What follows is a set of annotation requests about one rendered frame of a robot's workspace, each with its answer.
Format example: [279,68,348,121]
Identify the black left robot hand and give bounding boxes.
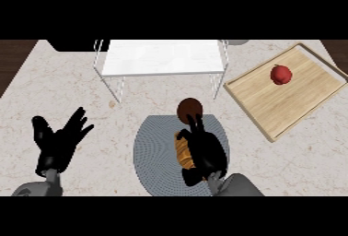
[29,106,95,178]

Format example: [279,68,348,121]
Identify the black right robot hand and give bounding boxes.
[175,113,228,187]

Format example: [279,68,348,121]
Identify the golden brown croissant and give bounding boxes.
[173,130,198,171]

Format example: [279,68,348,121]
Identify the round grey placemat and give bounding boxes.
[131,113,231,197]

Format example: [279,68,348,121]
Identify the brown round ball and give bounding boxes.
[175,97,203,125]

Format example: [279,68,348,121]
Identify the pale wooden tray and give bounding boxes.
[222,41,348,144]

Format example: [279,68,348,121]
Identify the red apple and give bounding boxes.
[269,64,293,86]

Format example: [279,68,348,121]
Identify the black appliance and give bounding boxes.
[45,40,111,53]

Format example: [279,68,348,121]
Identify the white tiered wire shelf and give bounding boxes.
[91,40,231,104]

